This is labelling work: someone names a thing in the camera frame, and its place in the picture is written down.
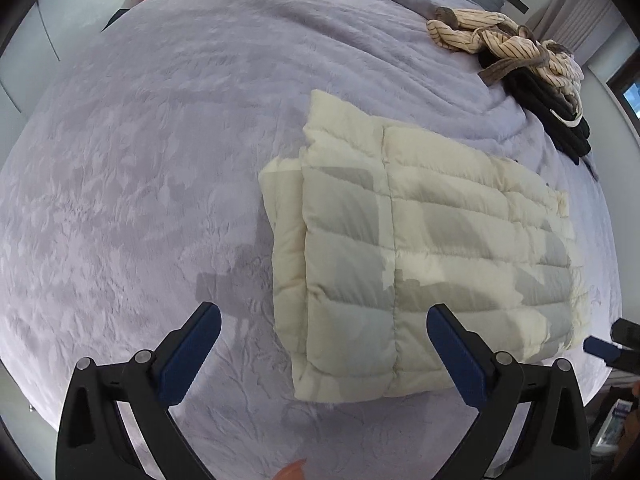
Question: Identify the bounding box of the cream quilted down jacket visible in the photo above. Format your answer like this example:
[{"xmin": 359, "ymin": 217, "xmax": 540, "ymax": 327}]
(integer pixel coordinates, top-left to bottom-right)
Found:
[{"xmin": 259, "ymin": 90, "xmax": 590, "ymax": 403}]

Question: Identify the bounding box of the black garment pile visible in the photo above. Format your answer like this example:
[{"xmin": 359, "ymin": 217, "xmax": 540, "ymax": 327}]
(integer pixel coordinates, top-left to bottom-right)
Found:
[{"xmin": 478, "ymin": 48, "xmax": 591, "ymax": 166}]

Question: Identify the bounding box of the window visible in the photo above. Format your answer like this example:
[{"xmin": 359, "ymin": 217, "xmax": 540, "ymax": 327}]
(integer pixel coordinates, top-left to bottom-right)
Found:
[{"xmin": 606, "ymin": 50, "xmax": 640, "ymax": 133}]

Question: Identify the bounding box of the lavender plush bed blanket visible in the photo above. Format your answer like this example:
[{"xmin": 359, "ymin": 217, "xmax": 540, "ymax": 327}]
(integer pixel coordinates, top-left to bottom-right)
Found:
[{"xmin": 1, "ymin": 0, "xmax": 622, "ymax": 479}]

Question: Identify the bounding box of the grey curtain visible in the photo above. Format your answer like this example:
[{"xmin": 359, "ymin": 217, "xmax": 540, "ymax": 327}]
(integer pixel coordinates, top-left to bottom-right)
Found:
[{"xmin": 526, "ymin": 0, "xmax": 623, "ymax": 65}]

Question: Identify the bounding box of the beige striped garment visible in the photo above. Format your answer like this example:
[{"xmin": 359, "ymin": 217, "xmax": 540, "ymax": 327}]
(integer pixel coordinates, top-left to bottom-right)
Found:
[{"xmin": 426, "ymin": 6, "xmax": 584, "ymax": 110}]

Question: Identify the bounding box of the white wardrobe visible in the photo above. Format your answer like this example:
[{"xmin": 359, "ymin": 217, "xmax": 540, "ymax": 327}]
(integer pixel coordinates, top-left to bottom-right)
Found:
[{"xmin": 0, "ymin": 0, "xmax": 137, "ymax": 116}]

